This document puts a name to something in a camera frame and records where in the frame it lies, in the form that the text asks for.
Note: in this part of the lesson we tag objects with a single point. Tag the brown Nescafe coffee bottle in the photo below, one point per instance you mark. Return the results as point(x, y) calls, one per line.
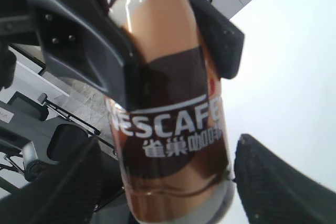
point(172, 149)

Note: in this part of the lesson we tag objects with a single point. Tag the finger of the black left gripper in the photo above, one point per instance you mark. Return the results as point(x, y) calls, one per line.
point(223, 39)

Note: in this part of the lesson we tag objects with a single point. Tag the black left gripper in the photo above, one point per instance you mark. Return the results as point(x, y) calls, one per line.
point(78, 41)

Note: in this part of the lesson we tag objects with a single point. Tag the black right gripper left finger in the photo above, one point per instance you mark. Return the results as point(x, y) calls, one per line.
point(65, 193)

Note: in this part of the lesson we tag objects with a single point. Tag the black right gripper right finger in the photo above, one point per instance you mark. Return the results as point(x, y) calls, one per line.
point(272, 191)

